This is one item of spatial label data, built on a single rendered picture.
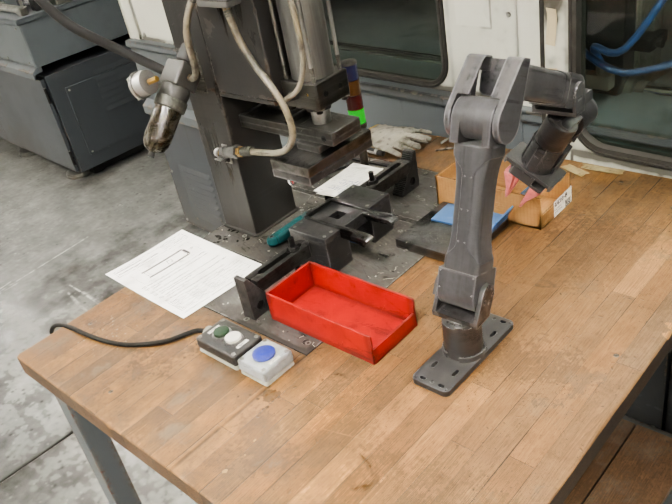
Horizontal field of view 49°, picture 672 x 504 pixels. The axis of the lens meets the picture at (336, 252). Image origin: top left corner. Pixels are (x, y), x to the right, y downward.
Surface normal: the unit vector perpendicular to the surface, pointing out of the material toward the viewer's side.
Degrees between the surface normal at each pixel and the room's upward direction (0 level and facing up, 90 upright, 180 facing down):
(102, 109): 90
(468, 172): 72
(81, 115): 90
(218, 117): 90
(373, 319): 0
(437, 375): 0
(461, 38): 90
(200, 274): 1
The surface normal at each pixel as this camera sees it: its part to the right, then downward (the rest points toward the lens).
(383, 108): -0.70, 0.47
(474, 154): -0.65, 0.22
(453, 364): -0.17, -0.83
